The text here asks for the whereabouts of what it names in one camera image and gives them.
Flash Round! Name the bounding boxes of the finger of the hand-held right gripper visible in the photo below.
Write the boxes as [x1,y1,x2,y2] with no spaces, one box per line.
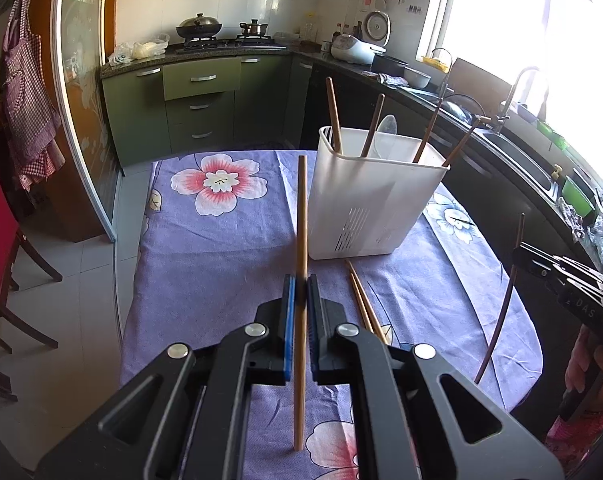
[512,241,568,282]

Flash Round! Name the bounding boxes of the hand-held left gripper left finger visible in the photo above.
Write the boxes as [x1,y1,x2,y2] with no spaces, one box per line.
[36,274,300,480]

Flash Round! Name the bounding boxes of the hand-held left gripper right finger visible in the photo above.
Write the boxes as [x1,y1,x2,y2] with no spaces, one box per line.
[306,274,565,480]

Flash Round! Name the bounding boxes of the dark wooden chopstick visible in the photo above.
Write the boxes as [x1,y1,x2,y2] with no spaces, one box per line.
[325,76,343,153]
[412,94,445,164]
[474,213,525,385]
[360,93,385,158]
[441,117,482,167]

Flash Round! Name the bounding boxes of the light wooden chopstick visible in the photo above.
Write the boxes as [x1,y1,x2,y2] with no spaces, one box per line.
[345,260,391,345]
[350,272,375,333]
[292,155,309,452]

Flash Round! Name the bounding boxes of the white plastic utensil holder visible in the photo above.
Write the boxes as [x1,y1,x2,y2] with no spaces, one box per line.
[307,126,451,261]

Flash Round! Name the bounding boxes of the translucent white spoon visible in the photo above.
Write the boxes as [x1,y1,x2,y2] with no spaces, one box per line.
[369,114,398,158]

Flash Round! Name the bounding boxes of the crumpled clear plastic wrap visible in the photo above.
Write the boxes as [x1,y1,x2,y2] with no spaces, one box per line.
[556,197,603,266]

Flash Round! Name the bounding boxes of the green plastic basin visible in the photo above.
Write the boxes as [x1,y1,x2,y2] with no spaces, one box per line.
[561,175,596,216]

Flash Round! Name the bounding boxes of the purple floral tablecloth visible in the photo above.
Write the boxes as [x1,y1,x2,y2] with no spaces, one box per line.
[120,149,543,480]

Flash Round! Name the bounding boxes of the steel sink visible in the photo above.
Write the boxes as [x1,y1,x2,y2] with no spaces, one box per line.
[481,130,555,201]

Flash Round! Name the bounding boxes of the green plastic container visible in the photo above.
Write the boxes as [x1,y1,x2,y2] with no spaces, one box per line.
[536,120,572,151]

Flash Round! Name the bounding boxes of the pink floral clothing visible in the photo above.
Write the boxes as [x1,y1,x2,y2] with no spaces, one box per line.
[545,395,603,471]

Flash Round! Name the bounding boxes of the steel faucet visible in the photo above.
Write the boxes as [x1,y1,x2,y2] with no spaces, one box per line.
[496,66,549,133]

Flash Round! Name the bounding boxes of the dark pan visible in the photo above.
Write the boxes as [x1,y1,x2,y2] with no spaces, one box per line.
[431,94,487,126]

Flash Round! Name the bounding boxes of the dark cutting board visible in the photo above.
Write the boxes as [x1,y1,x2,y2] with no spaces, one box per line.
[449,57,515,106]

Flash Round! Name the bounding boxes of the grey bowl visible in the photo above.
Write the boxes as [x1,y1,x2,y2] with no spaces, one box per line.
[403,66,432,88]

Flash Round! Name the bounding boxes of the yellow basket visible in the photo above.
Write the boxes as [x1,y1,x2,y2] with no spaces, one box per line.
[420,47,453,73]

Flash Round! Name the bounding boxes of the grey dish cloth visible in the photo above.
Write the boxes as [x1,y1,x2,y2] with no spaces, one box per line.
[364,71,407,86]

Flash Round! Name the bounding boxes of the black inner pot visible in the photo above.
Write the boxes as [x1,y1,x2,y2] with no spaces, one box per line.
[370,53,407,75]

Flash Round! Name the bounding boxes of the green lower kitchen cabinets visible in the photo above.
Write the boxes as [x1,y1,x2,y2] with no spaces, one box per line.
[100,52,312,168]

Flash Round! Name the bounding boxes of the white rice cooker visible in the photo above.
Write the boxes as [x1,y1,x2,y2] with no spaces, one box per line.
[330,10,392,65]

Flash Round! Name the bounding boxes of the gas stove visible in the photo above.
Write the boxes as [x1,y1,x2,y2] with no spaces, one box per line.
[174,35,287,53]

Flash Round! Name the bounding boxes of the dark sauce bottles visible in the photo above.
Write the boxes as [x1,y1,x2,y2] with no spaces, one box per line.
[331,21,363,41]

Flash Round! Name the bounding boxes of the decorated glass sliding door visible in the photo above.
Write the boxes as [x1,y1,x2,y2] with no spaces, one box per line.
[52,0,120,243]

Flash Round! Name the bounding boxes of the white plastic bag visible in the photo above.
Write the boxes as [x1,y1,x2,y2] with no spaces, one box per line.
[132,33,171,59]

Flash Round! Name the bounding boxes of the black wok with lid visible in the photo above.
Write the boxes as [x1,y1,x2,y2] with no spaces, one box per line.
[176,12,223,41]

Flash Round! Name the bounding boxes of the green printed plastic bag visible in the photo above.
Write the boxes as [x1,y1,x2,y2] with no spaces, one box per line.
[108,42,134,67]

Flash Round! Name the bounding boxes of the checked apron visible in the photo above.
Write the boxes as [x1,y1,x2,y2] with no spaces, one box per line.
[0,0,65,192]

